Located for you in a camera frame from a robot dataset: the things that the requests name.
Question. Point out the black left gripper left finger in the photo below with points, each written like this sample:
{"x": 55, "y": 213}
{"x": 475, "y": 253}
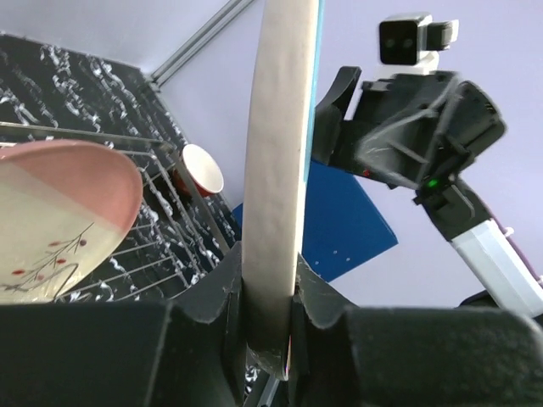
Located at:
{"x": 189, "y": 351}

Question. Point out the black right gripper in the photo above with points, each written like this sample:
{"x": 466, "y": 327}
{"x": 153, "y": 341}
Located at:
{"x": 414, "y": 131}

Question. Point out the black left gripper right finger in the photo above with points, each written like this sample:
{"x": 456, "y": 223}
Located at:
{"x": 345, "y": 355}

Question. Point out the blue and cream plate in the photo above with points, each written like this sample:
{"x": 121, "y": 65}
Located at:
{"x": 278, "y": 155}

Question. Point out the red floral ceramic bowl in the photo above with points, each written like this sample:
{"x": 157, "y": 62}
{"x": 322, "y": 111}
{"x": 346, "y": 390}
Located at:
{"x": 203, "y": 170}

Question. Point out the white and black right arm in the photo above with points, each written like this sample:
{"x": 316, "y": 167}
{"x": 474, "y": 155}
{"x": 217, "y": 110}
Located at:
{"x": 469, "y": 226}

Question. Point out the pink and cream plate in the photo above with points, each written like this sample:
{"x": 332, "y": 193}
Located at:
{"x": 65, "y": 207}

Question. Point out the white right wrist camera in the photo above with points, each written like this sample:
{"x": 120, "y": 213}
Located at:
{"x": 411, "y": 43}

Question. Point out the blue ring binder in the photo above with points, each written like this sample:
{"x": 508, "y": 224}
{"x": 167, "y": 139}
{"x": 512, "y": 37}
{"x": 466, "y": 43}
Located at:
{"x": 343, "y": 228}

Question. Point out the chrome wire dish rack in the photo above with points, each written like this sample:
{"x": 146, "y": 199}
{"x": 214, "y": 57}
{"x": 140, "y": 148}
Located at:
{"x": 173, "y": 241}

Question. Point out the aluminium frame rail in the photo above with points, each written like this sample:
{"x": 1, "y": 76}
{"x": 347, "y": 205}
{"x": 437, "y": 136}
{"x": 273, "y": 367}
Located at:
{"x": 199, "y": 40}

